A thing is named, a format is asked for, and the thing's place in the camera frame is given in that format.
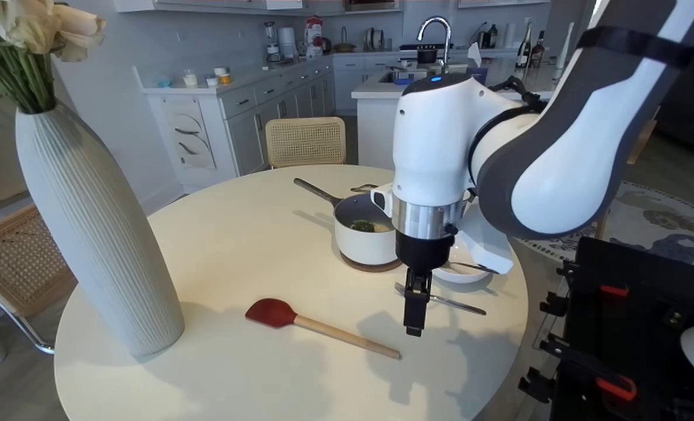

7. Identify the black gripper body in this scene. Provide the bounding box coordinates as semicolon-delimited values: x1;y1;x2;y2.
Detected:
394;231;457;276

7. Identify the red spatula with wooden handle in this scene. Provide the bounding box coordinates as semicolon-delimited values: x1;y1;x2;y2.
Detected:
242;297;403;363

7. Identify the metal fork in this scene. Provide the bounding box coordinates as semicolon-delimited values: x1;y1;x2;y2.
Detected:
393;280;487;319

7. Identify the white kitchen island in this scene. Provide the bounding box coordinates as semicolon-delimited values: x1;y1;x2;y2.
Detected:
350;44;566;172

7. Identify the rattan back chair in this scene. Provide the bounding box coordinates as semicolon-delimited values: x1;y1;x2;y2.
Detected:
0;203;79;358
261;114;348;172

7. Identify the red and black clamp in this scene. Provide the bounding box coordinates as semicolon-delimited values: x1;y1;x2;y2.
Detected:
589;373;643;406
596;280;632;304

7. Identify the chrome arched faucet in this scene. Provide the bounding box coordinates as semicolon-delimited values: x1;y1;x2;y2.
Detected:
416;14;455;77

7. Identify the patterned grey rug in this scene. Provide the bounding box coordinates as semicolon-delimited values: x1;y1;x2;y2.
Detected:
527;183;694;271

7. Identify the black perforated workbench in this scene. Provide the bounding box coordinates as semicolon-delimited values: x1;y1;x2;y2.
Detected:
551;237;694;421

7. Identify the white kitchen cabinet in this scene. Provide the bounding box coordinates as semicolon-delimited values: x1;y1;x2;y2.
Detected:
131;56;341;197

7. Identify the tall ribbed white vase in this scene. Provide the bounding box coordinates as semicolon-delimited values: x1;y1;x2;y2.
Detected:
14;103;186;363

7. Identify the cream flower bouquet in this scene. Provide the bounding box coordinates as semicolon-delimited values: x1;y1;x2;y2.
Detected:
0;0;107;114

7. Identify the white pot with dark handle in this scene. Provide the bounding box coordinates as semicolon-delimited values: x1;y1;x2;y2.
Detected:
292;175;402;269

